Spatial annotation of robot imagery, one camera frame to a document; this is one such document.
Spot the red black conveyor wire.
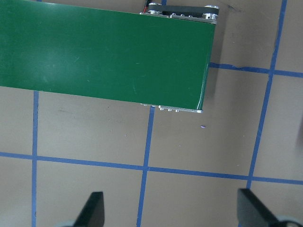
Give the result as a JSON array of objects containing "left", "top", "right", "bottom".
[{"left": 140, "top": 0, "right": 152, "bottom": 14}]

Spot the green belt conveyor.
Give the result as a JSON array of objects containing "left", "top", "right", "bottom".
[{"left": 0, "top": 0, "right": 220, "bottom": 114}]

